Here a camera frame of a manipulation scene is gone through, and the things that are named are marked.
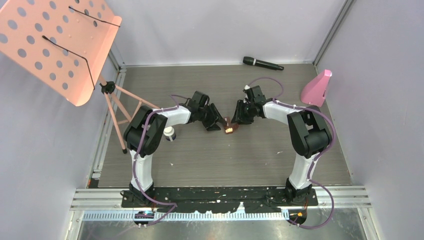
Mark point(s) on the pink wedge object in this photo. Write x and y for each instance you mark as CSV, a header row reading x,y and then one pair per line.
x,y
314,93

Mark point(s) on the black microphone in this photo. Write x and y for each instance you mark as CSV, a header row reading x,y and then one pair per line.
x,y
251,61

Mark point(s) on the white capped pill bottle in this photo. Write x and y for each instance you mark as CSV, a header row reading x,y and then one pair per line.
x,y
169,133

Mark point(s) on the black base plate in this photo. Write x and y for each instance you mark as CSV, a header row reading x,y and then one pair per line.
x,y
217,200

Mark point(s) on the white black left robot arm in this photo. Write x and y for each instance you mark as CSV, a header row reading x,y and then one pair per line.
x,y
144,133

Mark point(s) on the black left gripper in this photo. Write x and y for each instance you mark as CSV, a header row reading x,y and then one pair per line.
x,y
215,117

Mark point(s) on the pink music stand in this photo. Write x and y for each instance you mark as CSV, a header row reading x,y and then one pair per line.
x,y
63,43

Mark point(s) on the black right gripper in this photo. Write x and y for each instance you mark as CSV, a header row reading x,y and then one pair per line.
x,y
239,116

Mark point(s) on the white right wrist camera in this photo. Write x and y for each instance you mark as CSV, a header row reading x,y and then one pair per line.
x,y
246,98

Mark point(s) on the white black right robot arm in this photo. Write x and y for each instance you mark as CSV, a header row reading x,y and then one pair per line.
x,y
308,129

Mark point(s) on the brown translucent pill container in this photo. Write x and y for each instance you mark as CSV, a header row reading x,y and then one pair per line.
x,y
229,124

